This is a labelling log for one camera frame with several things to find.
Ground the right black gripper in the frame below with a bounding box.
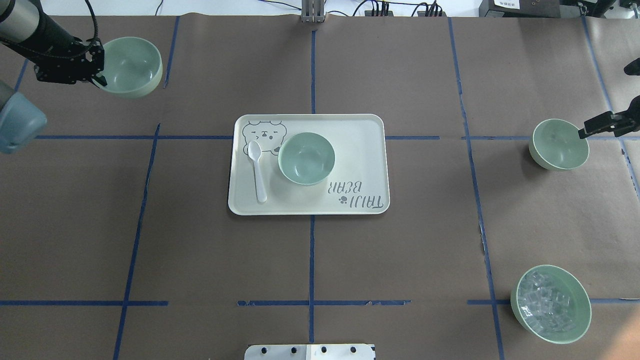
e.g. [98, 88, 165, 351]
[578, 97, 640, 139]

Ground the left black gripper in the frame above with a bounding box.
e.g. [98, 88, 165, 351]
[34, 38, 106, 85]

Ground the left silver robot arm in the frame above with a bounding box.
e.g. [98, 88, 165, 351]
[0, 0, 107, 154]

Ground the green bowl with ice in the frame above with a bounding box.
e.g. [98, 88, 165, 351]
[510, 264, 592, 345]

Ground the white plastic spoon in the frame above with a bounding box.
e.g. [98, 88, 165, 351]
[247, 140, 268, 204]

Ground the green bowl on tray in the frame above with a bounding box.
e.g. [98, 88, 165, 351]
[278, 132, 336, 186]

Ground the cream bear tray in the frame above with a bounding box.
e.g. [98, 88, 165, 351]
[227, 114, 390, 215]

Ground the aluminium frame post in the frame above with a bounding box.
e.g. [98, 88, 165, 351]
[301, 0, 327, 24]

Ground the white pedestal column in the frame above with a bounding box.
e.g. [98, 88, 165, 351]
[244, 343, 377, 360]

